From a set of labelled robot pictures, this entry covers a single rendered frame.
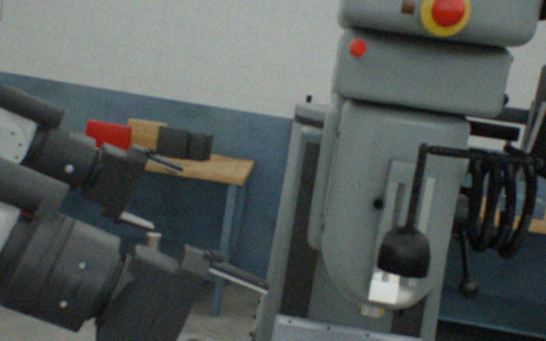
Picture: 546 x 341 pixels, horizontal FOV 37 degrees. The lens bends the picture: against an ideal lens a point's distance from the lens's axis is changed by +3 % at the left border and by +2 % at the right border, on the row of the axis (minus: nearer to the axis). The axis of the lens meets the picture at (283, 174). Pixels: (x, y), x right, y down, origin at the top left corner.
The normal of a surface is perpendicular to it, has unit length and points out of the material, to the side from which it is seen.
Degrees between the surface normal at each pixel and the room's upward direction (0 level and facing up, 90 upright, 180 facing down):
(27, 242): 53
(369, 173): 90
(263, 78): 90
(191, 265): 42
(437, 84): 90
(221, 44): 90
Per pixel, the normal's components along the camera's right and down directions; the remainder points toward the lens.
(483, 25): -0.07, 0.30
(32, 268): 0.25, 0.03
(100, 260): 0.42, -0.48
